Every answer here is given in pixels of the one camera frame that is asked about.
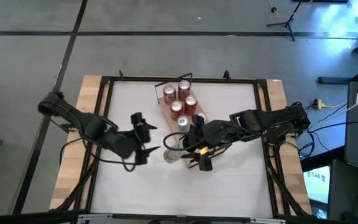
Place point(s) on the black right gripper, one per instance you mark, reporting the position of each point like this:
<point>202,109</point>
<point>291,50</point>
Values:
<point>202,137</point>

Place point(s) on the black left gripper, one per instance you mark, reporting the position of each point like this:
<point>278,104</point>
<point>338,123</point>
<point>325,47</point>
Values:
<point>141,140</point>

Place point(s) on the blue silver Red Bull can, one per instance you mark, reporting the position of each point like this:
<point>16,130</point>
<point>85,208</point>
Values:
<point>182,122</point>
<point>202,116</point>

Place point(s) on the red Coke Zero can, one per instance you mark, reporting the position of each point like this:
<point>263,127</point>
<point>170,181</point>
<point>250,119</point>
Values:
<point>176,109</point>
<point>190,104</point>

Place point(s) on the red Coca-Cola classic can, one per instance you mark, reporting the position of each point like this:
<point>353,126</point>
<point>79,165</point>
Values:
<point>169,93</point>
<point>183,89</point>

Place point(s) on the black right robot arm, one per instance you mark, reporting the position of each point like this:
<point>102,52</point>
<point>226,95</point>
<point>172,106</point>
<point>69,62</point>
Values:
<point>259,119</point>

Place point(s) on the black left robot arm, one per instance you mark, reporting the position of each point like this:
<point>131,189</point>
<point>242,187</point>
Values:
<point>92,126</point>

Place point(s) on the black stand base beam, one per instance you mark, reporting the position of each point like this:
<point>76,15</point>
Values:
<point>337,80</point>

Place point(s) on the black tripod stand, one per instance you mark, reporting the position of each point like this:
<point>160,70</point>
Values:
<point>287,23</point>

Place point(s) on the wooden shelf with black frame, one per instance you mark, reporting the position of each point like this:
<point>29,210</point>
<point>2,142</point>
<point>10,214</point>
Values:
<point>200,108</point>

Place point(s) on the black table frame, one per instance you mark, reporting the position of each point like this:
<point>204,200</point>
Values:
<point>271,189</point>

